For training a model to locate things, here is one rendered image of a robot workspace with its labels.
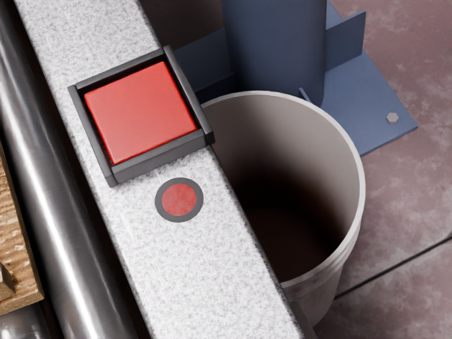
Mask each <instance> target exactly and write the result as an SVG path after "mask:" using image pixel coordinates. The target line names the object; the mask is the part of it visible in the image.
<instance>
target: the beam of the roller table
mask: <svg viewBox="0 0 452 339"><path fill-rule="evenodd" d="M14 3H15V5H16V7H17V10H18V12H19V15H20V17H21V19H22V22H23V24H24V27H25V29H26V32H27V34H28V37H29V39H30V42H31V44H32V47H33V49H34V52H35V54H36V57H37V59H38V62H39V63H40V66H41V69H42V72H43V73H44V76H45V79H46V81H47V84H48V86H49V88H50V91H51V94H52V96H53V98H54V101H55V103H56V106H57V108H58V110H59V113H60V115H61V118H62V120H63V123H64V125H65V128H66V130H67V133H68V135H69V138H70V140H71V142H72V145H73V148H74V150H75V152H76V155H77V157H78V160H79V162H80V164H81V167H82V170H83V173H84V174H85V177H86V179H87V182H88V184H89V187H90V189H91V192H92V194H93V197H94V199H95V201H96V204H97V206H98V209H99V211H100V214H101V216H102V218H103V221H104V224H105V226H106V229H107V231H108V233H109V236H110V239H111V240H112V243H113V246H114V249H115V250H116V253H117V255H118V258H119V260H120V263H121V265H122V268H123V271H124V273H125V275H126V278H127V280H128V283H129V285H130V288H131V290H132V292H133V295H134V297H135V300H136V302H137V305H138V307H139V310H140V312H141V315H142V316H143V319H144V322H145V325H146V327H147V329H148V331H149V334H150V337H151V339H307V336H306V335H305V332H304V331H303V328H302V327H301V324H300V323H299V320H298V319H297V316H296V315H295V312H294V311H293V308H292V307H291V304H290V303H289V300H288V299H287V296H286V295H285V292H284V291H283V288H282V287H281V285H280V283H279V281H278V279H277V277H276V275H275V273H274V271H273V269H272V267H271V265H270V262H269V260H268V258H267V256H266V254H265V252H264V250H263V248H262V246H261V244H260V242H259V240H258V238H257V236H256V234H255V232H254V230H253V228H252V226H251V224H250V222H249V220H248V218H247V216H246V214H245V212H244V210H243V208H242V206H241V204H240V202H239V200H238V198H237V196H236V194H235V192H234V190H233V188H232V186H231V184H230V182H229V180H228V178H227V175H226V173H225V171H224V169H223V167H222V165H221V163H220V161H219V159H218V157H217V155H216V153H215V151H214V149H213V147H212V145H207V146H206V147H205V148H202V149H200V150H197V151H195V152H193V153H191V154H189V155H186V156H184V157H181V158H179V159H177V160H175V161H172V162H170V163H167V164H165V165H163V166H161V167H158V168H156V169H153V170H151V171H150V172H147V173H145V174H142V175H140V176H137V177H135V178H133V179H131V180H128V181H126V182H124V183H121V184H118V185H117V186H115V187H112V188H110V187H109V186H108V184H107V182H106V180H105V178H104V175H103V173H102V171H101V169H100V166H99V164H98V161H97V159H96V157H95V154H94V152H93V149H92V148H91V145H90V143H89V140H88V137H87V135H86V133H85V131H84V128H83V125H82V123H81V121H80V119H79V116H78V114H77V111H76V109H75V107H74V104H73V102H72V99H71V96H70V95H69V92H68V90H67V87H68V86H70V85H73V84H76V83H77V82H80V81H82V80H84V79H87V78H89V77H92V76H94V75H97V74H98V73H101V72H103V71H106V70H108V69H111V68H113V67H116V66H118V65H121V64H123V63H125V62H127V61H130V60H133V59H135V58H137V57H140V56H142V55H144V54H147V53H149V52H151V51H154V50H157V49H158V48H163V47H162V45H161V42H160V41H159V38H158V37H157V34H156V33H155V30H154V29H153V26H152V25H151V22H150V21H149V18H148V17H147V14H146V13H145V10H144V8H143V6H142V4H141V2H140V0H14ZM178 177H183V178H189V179H191V180H194V181H195V182H196V183H197V184H198V185H199V186H200V187H201V189H202V192H203V195H204V203H203V206H202V208H201V210H200V212H199V213H198V214H197V216H195V217H194V218H193V219H191V220H189V221H186V222H183V223H172V222H169V221H166V220H165V219H164V218H162V217H161V216H160V215H159V214H158V212H157V210H156V208H155V195H156V192H157V190H158V189H159V187H160V186H161V185H162V184H163V183H164V182H166V181H168V180H170V179H172V178H178Z"/></svg>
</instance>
